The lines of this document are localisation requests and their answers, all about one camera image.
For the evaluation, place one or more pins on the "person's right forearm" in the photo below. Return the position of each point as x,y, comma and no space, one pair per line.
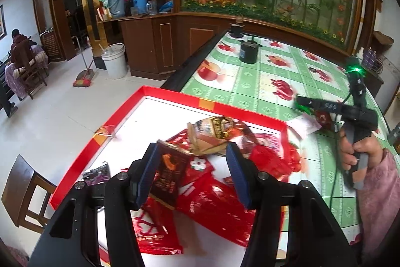
381,207

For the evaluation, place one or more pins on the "red cardboard box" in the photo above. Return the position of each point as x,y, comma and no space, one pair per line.
150,117

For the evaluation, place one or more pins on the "glass mug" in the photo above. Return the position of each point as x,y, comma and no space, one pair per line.
152,9

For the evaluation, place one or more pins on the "dark wooden shelf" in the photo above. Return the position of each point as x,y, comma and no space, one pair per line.
375,79

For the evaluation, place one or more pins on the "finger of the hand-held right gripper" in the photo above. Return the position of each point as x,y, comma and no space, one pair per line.
318,105

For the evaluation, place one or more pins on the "person's right hand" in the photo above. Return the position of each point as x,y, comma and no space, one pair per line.
372,151

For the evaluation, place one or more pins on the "white pink snack packet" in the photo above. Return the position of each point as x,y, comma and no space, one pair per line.
304,127

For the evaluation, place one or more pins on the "white plastic bucket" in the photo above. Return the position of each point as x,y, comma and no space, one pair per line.
115,63

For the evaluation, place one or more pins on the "tan chocolate snack packet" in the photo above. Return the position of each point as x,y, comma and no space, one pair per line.
218,127

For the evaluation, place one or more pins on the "black cylindrical container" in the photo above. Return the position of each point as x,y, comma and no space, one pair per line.
249,52

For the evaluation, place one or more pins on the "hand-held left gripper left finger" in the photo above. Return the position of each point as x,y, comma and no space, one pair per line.
147,179

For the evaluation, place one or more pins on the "small black container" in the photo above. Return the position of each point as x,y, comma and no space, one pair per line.
236,31

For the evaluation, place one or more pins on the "framed wall picture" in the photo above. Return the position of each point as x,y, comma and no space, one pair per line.
2,23

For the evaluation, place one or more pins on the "plain tan snack packet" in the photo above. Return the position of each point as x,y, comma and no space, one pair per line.
206,146

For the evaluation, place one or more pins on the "blue plastic bag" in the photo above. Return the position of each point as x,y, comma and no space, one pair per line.
166,5

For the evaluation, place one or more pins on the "dark brown snack packet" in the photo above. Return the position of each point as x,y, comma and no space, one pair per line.
170,176

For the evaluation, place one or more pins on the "purple bottle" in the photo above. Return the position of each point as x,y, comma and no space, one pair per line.
372,60
366,58

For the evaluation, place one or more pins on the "grey-blue thermos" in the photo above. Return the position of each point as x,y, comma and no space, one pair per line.
117,4

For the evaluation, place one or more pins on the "dark purple snack packet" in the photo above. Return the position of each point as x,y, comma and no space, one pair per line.
97,174

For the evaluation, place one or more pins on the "wooden chair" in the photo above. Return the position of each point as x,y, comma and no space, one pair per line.
31,79
22,179

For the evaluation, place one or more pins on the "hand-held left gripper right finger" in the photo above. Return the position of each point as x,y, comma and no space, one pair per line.
239,182

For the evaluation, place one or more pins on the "red broom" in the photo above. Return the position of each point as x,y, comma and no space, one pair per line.
82,82

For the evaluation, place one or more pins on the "green snack packet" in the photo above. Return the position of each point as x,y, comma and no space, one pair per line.
305,110

